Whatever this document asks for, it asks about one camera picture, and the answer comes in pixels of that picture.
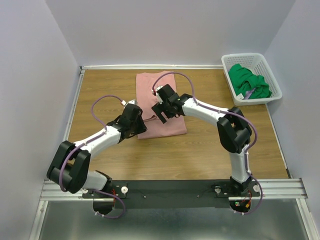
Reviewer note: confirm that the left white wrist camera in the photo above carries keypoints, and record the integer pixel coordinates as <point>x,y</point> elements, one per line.
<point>133,102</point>

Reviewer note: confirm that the white plastic basket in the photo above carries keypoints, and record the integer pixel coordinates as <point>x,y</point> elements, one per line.
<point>258,65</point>

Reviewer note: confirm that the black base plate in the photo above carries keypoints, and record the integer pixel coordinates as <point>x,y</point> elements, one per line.
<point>105,204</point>

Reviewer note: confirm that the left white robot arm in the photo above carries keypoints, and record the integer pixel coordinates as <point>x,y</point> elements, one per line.
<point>70,165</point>

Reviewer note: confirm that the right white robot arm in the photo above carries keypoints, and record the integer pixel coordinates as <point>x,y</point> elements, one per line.
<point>233,130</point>

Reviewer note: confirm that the pink printed t shirt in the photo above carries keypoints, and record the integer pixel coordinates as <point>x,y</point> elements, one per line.
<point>146,100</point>

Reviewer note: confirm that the aluminium rail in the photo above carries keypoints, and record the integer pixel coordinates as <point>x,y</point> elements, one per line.
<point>268,189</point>
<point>72,107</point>

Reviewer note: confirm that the aluminium front rail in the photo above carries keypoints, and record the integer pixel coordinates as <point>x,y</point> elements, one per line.
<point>268,189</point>

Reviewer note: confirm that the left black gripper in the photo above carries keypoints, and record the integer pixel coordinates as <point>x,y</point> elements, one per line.
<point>143,128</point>

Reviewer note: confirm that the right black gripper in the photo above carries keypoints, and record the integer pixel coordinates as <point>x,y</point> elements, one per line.
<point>158,108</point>

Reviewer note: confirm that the white back edge strip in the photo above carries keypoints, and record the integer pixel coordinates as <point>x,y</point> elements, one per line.
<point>151,66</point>

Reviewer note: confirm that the green t shirt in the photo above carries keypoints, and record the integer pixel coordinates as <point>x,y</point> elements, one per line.
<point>247,84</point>

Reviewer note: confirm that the aluminium left side rail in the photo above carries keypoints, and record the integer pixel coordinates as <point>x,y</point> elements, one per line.
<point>72,107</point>

